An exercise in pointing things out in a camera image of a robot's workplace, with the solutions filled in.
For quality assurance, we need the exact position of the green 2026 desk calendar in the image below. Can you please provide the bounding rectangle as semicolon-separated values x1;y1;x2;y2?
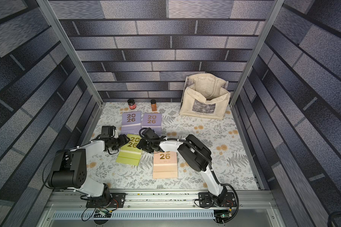
116;134;143;166

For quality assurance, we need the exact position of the peach 2026 desk calendar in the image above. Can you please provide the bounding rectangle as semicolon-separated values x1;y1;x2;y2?
153;151;178;179

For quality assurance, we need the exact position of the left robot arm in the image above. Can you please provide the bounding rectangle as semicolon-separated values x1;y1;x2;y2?
47;126;130;207

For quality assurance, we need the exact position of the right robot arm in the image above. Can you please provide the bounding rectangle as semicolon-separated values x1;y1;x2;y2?
137;128;227;206

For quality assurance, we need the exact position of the purple calendar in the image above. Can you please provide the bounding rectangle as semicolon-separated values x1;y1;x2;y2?
121;111;141;135
142;113;162;136

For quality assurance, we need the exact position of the purple calendar far left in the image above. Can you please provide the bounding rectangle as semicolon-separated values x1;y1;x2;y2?
121;111;141;135

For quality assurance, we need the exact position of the amber spice jar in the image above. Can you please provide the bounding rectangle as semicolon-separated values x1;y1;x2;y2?
151;99;157;112

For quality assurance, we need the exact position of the red-labelled dark jar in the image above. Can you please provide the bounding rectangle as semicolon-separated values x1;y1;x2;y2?
127;98;136;110

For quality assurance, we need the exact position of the beige canvas tote bag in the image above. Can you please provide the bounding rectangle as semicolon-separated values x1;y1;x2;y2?
180;73;231;120

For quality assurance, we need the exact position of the left circuit board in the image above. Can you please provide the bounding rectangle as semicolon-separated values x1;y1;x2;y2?
93;209;112;218

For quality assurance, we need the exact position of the circuit board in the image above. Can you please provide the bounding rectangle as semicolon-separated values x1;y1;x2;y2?
214;209;233;224
93;209;112;218

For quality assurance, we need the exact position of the perforated metal grille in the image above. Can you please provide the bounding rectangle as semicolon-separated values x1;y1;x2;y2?
53;210;215;220

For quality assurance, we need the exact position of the right circuit board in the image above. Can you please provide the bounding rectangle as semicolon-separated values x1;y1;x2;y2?
214;209;233;224

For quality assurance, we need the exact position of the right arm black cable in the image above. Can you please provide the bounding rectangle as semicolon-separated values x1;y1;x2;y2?
138;127;240;224

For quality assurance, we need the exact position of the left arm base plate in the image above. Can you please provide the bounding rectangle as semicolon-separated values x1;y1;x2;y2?
86;193;127;209

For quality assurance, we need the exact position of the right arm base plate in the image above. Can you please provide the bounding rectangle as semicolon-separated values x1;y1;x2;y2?
198;192;237;208

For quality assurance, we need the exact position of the aluminium mounting rail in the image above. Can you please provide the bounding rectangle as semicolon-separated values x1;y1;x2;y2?
44;189;277;211

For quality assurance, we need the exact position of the left aluminium frame post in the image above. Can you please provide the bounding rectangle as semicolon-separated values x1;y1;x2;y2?
35;0;103;106

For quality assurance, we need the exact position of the aluminium frame post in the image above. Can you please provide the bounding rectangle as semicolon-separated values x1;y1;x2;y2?
229;0;285;107
35;0;103;106

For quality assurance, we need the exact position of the right aluminium frame post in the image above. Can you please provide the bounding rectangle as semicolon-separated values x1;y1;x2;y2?
229;0;285;107

